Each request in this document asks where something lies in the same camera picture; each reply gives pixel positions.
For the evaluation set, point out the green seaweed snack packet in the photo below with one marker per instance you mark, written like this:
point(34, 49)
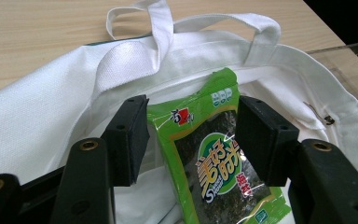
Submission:
point(211, 155)

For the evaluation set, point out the clear plastic tray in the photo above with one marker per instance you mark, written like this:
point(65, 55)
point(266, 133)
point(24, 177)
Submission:
point(348, 62)

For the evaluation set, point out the white tote bag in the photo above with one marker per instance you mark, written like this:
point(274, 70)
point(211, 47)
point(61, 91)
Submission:
point(43, 109)

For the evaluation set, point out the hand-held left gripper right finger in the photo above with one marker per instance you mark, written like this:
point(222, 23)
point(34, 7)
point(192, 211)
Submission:
point(265, 140)

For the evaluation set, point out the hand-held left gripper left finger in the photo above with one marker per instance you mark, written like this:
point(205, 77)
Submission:
point(127, 140)

